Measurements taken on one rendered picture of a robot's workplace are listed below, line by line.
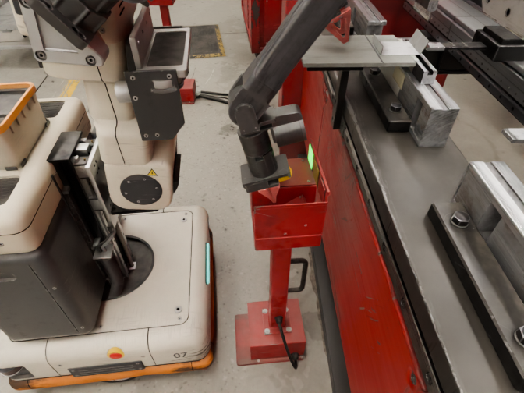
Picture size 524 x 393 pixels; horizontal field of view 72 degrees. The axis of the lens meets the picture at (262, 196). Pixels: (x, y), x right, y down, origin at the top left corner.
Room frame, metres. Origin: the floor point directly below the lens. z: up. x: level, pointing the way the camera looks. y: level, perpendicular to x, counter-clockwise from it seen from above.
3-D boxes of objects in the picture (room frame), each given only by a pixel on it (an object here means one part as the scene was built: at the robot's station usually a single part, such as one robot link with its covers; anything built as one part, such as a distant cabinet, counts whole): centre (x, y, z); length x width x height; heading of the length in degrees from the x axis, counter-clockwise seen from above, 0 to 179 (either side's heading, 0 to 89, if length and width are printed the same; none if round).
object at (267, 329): (0.64, -0.05, 0.13); 0.10 x 0.10 x 0.01; 5
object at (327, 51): (0.91, -0.23, 1.00); 0.26 x 0.18 x 0.01; 91
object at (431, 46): (0.92, -0.54, 1.01); 0.26 x 0.12 x 0.05; 91
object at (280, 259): (0.64, -0.05, 0.39); 0.05 x 0.05 x 0.54; 5
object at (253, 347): (0.64, -0.02, 0.06); 0.25 x 0.20 x 0.12; 95
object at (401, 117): (0.87, -0.32, 0.89); 0.30 x 0.05 x 0.03; 1
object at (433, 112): (0.86, -0.37, 0.92); 0.39 x 0.06 x 0.10; 1
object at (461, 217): (0.41, -0.33, 0.91); 0.03 x 0.03 x 0.02
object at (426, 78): (0.87, -0.37, 0.99); 0.20 x 0.03 x 0.03; 1
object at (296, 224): (0.64, -0.05, 0.75); 0.20 x 0.16 x 0.18; 5
